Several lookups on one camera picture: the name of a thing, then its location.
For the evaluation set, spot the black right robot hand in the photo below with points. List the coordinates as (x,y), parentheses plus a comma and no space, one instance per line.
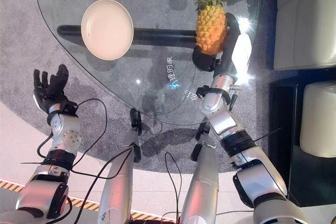
(237,48)

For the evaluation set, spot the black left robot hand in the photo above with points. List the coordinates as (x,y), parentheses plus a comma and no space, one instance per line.
(51,90)

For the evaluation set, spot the yellow pineapple with green crown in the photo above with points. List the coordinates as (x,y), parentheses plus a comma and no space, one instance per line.
(211,23)

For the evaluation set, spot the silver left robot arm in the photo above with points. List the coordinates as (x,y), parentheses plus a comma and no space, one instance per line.
(52,161)

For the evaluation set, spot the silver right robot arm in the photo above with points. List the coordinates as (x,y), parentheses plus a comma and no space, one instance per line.
(244,155)

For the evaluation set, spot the cream round plate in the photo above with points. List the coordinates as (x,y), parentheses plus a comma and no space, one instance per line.
(107,29)

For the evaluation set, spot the grey round carpet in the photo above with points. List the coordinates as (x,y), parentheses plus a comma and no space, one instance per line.
(78,77)

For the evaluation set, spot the cream leather sofa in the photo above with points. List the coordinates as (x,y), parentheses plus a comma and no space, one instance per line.
(304,19)

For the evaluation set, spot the black table base bar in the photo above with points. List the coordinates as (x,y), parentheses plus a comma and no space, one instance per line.
(162,35)

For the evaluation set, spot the round glass table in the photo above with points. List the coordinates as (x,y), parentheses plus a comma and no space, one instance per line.
(157,51)

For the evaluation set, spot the silver left robot leg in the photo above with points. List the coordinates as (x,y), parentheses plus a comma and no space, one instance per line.
(118,176)

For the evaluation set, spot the silver robot leg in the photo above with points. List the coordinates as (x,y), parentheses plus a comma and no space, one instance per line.
(118,176)
(200,179)

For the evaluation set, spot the yellow black hazard tape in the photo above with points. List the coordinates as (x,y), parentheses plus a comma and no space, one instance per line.
(78,203)

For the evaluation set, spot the silver right robot leg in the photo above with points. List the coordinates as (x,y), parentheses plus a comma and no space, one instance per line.
(200,179)

